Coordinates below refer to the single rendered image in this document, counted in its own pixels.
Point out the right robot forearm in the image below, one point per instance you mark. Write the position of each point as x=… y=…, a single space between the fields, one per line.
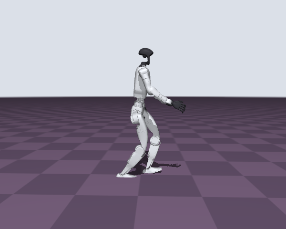
x=159 y=96

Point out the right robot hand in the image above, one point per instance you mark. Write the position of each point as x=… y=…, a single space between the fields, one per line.
x=178 y=105

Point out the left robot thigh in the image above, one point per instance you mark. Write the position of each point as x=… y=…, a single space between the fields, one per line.
x=152 y=126

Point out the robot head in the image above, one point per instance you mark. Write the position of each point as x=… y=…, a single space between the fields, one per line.
x=145 y=52

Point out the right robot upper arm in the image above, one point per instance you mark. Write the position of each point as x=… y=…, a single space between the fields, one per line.
x=143 y=73

